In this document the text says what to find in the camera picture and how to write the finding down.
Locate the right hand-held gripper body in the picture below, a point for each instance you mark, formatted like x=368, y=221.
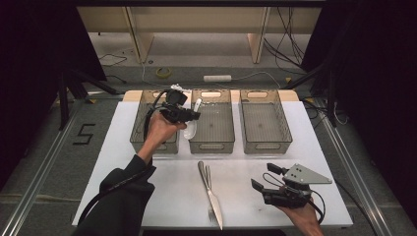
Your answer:
x=295, y=193

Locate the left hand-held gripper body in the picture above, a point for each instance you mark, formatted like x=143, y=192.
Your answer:
x=175, y=113

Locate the white ceramic spoon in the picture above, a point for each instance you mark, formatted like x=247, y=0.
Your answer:
x=190, y=131

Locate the smoky transparent plastic bin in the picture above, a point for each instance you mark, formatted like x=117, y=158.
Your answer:
x=214, y=128
x=264, y=124
x=139, y=108

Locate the metal table knife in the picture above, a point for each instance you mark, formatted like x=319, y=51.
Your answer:
x=214, y=203

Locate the metal fork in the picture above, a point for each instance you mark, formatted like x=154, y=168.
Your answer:
x=208, y=172

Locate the person's left hand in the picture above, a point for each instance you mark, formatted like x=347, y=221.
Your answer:
x=162, y=129

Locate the person's right hand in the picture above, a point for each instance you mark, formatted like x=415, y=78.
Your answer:
x=301, y=216

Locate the white table mat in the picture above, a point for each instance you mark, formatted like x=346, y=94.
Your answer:
x=242, y=196

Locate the yellow tape roll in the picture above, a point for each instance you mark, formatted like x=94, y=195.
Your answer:
x=163, y=72

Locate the white power strip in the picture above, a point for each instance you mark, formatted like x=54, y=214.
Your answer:
x=217, y=78

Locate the black metal stand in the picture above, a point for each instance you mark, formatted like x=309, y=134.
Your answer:
x=331, y=105
x=63, y=105

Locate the beige wooden shelf unit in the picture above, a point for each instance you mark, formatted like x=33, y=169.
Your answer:
x=196, y=19

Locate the dark curtain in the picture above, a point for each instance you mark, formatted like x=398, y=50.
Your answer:
x=26, y=65
x=387, y=82

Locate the aluminium floor rail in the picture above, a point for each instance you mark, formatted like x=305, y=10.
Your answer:
x=362, y=187
x=36, y=183

